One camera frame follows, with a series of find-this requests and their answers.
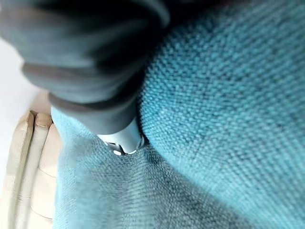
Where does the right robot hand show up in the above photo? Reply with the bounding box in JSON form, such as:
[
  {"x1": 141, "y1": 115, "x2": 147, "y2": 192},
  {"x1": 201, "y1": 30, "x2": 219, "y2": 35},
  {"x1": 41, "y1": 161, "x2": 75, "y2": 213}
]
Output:
[{"x1": 0, "y1": 0, "x2": 229, "y2": 157}]

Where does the cream leather sofa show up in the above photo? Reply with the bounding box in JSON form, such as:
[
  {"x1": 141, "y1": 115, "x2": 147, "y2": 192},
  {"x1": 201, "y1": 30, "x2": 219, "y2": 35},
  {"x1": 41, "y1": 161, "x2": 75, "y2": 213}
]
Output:
[{"x1": 0, "y1": 110, "x2": 60, "y2": 229}]

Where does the teal woven cushion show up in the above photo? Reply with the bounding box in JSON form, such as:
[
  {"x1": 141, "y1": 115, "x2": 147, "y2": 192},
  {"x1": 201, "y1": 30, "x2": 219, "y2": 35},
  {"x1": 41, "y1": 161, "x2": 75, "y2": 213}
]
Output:
[{"x1": 51, "y1": 0, "x2": 305, "y2": 229}]

